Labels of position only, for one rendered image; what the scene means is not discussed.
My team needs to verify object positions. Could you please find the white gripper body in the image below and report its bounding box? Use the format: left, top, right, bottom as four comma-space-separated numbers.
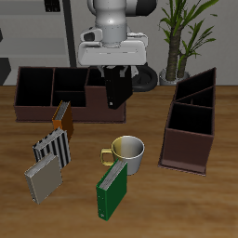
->
76, 32, 149, 67

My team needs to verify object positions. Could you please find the green book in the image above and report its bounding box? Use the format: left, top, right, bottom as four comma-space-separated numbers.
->
95, 158, 129, 222

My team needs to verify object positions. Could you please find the black and white striped book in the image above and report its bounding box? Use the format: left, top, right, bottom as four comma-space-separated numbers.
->
32, 126, 72, 170

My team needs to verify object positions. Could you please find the black wall panel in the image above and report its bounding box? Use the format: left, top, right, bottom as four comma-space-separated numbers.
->
44, 0, 61, 13

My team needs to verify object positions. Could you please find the green pot plant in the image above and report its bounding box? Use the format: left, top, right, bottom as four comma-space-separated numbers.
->
157, 0, 220, 87

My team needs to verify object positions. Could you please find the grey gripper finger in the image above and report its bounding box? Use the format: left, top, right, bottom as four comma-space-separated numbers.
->
119, 65, 133, 79
98, 65, 108, 79

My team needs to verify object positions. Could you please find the white mug with yellow handle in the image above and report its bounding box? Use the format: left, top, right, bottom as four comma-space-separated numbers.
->
99, 135, 146, 177

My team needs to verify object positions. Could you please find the dark grey angular block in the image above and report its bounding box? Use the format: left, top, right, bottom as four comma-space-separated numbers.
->
0, 57, 12, 87

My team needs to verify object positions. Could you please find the tall dark brown desk caddy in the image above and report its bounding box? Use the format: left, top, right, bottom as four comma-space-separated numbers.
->
157, 67, 218, 178

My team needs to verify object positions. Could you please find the orange book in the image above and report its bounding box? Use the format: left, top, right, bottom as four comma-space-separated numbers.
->
51, 99, 75, 142

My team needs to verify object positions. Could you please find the grey book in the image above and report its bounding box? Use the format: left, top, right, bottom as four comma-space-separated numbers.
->
24, 152, 64, 205

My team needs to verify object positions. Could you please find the wide dark brown desk caddy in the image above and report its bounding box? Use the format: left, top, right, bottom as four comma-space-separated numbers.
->
13, 65, 127, 124

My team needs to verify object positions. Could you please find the dark grey vertical post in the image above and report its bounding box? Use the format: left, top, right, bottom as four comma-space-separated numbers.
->
61, 0, 78, 68

